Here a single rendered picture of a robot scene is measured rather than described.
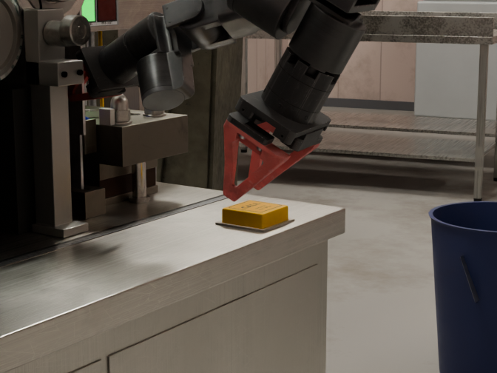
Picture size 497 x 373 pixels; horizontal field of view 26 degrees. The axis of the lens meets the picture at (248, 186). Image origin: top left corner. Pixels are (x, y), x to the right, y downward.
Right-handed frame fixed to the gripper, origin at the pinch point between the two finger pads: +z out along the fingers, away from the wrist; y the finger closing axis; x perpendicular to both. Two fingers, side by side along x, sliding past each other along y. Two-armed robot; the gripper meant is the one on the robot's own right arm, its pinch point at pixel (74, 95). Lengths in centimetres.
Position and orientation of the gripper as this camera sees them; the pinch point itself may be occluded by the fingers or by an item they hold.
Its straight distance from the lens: 159.3
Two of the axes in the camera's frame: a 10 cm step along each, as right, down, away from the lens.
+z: -7.2, 4.0, 5.7
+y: 5.6, -1.7, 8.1
